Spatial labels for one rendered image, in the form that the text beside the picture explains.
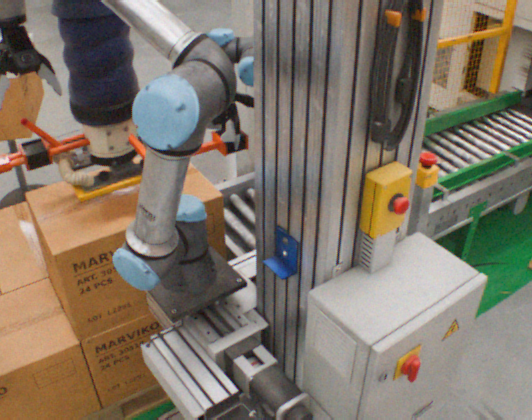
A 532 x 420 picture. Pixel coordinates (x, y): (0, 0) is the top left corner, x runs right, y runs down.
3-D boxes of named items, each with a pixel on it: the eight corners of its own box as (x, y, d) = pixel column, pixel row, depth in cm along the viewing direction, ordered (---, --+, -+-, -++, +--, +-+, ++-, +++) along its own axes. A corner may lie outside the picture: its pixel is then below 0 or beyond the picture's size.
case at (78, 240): (182, 227, 244) (174, 146, 220) (228, 281, 217) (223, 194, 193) (49, 276, 218) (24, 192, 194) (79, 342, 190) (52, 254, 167)
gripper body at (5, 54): (31, 59, 120) (20, 7, 113) (41, 70, 115) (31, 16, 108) (-2, 68, 117) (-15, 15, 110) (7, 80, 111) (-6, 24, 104)
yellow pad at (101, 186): (167, 157, 191) (166, 145, 188) (179, 171, 185) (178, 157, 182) (71, 187, 177) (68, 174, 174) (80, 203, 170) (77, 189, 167)
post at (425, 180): (389, 343, 262) (426, 159, 203) (399, 352, 257) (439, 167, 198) (378, 349, 259) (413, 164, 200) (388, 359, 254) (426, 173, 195)
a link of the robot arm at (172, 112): (184, 267, 136) (237, 75, 99) (147, 306, 125) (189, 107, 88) (145, 241, 138) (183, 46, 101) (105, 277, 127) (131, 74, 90)
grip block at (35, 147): (47, 151, 176) (43, 135, 172) (54, 164, 169) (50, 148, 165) (21, 159, 172) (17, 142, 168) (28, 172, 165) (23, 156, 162)
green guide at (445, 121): (507, 96, 358) (510, 84, 353) (520, 102, 351) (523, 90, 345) (316, 161, 287) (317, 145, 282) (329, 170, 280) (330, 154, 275)
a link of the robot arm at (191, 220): (217, 238, 143) (215, 194, 135) (188, 270, 133) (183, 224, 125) (178, 225, 147) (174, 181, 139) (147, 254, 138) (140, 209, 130)
